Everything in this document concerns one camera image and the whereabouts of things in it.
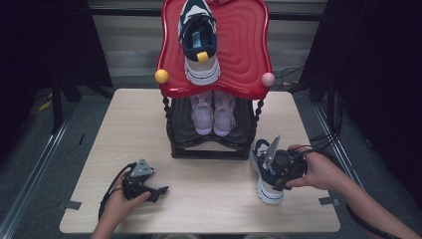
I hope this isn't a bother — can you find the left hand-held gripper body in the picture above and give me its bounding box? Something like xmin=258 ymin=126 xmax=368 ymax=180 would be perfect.
xmin=121 ymin=158 xmax=155 ymax=200

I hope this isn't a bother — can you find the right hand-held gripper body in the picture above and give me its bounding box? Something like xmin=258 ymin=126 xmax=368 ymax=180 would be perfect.
xmin=262 ymin=133 xmax=309 ymax=182

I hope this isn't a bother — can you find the navy and white sneaker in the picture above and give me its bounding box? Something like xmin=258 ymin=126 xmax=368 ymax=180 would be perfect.
xmin=248 ymin=138 xmax=287 ymax=205
xmin=177 ymin=0 xmax=222 ymax=87

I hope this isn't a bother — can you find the purple sandal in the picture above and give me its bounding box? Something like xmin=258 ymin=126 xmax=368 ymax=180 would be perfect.
xmin=213 ymin=90 xmax=237 ymax=137
xmin=190 ymin=91 xmax=214 ymax=136

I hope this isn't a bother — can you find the red and black shoe rack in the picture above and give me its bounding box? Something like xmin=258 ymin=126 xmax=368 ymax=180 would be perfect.
xmin=154 ymin=0 xmax=277 ymax=161

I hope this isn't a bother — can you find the person's right hand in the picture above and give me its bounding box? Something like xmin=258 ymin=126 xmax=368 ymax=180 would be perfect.
xmin=286 ymin=143 xmax=346 ymax=192

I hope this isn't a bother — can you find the person's left hand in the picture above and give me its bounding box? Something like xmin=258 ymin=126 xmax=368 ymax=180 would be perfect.
xmin=95 ymin=168 xmax=152 ymax=232

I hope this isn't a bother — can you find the grey tape strip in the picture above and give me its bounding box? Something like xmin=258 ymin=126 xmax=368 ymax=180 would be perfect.
xmin=318 ymin=196 xmax=342 ymax=207
xmin=64 ymin=199 xmax=83 ymax=211

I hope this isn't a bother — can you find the black metal stand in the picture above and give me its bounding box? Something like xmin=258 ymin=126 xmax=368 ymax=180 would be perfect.
xmin=49 ymin=74 xmax=115 ymax=135

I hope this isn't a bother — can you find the black curtain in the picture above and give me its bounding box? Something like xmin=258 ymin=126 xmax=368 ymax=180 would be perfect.
xmin=0 ymin=0 xmax=113 ymax=160
xmin=298 ymin=0 xmax=422 ymax=207

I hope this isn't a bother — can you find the left hand-held gripper cable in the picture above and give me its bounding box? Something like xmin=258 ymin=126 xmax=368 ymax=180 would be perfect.
xmin=98 ymin=161 xmax=137 ymax=223

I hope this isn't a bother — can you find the hand-held gripper cable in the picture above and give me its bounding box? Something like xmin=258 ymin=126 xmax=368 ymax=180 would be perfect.
xmin=98 ymin=161 xmax=137 ymax=223
xmin=292 ymin=144 xmax=404 ymax=239

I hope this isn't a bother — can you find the metal floor rail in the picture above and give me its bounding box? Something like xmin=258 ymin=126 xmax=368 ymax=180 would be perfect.
xmin=313 ymin=104 xmax=392 ymax=239
xmin=0 ymin=109 xmax=79 ymax=239

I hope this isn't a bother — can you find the black floor cable bundle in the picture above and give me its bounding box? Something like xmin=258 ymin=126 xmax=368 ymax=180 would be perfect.
xmin=308 ymin=88 xmax=344 ymax=155

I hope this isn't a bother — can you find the right hand-held gripper cable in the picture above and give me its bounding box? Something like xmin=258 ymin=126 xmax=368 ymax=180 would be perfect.
xmin=292 ymin=144 xmax=404 ymax=239

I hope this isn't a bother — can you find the thin black cable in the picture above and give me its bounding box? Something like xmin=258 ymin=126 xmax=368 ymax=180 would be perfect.
xmin=273 ymin=64 xmax=307 ymax=93

